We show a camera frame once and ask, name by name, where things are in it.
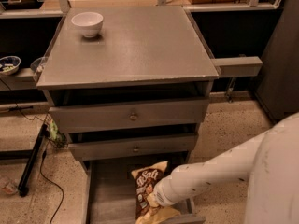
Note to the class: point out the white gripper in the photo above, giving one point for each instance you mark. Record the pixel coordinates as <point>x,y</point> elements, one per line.
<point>163,192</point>

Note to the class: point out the brown sea salt chip bag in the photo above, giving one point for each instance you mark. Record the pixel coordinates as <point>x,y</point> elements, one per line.
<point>145,180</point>

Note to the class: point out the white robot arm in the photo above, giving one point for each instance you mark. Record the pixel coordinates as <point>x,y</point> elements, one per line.
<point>269,162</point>

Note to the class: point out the grey bottom drawer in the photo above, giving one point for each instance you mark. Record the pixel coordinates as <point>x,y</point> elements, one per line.
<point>110,197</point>

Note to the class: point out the grey drawer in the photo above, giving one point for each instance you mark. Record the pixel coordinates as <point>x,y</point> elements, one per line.
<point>110,197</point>
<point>129,147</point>
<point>106,117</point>

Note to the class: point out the grey middle drawer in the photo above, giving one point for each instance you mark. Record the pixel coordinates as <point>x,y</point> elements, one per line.
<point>129,147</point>

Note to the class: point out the grey top drawer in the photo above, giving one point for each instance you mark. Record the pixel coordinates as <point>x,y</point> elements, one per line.
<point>106,117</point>

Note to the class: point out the grey drawer cabinet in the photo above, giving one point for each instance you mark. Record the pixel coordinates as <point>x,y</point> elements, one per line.
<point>141,54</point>

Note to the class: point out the black tripod leg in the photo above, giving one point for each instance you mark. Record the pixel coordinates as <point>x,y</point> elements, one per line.
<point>22,187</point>

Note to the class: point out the crumpled plastic wrapper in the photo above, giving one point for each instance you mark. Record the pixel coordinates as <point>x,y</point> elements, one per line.
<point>7,185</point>

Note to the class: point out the grey side beam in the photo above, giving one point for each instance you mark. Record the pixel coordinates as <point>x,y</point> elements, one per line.
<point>238,66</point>

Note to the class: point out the grey left shelf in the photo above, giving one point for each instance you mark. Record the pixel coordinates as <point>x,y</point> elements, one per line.
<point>22,80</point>

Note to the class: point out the white ceramic bowl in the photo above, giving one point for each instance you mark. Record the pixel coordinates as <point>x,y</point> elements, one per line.
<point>89,24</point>

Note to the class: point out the blue patterned bowl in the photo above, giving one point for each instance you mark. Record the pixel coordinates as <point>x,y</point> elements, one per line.
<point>9,65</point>

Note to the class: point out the green wire basket item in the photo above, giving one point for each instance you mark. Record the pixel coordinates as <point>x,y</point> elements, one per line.
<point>57,139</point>

